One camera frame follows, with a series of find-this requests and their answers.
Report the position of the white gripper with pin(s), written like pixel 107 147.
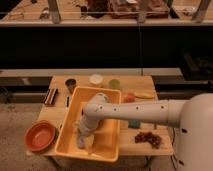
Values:
pixel 83 130

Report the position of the dark metal cup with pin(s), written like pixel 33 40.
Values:
pixel 71 84

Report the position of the grey blue towel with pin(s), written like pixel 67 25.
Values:
pixel 85 142

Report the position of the teal small block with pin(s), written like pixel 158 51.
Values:
pixel 134 124

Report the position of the green cup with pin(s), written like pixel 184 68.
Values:
pixel 114 84

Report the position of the red bowl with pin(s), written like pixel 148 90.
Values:
pixel 39 136

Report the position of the yellow banana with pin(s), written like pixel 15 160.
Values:
pixel 144 95

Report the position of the red tomato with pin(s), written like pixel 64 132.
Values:
pixel 129 97

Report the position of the black marker pen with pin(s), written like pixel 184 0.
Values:
pixel 67 101

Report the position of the wooden small table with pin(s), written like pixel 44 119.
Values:
pixel 127 145

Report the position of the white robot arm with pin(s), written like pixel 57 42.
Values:
pixel 193 117

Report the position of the yellow plastic bin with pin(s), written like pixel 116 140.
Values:
pixel 106 138

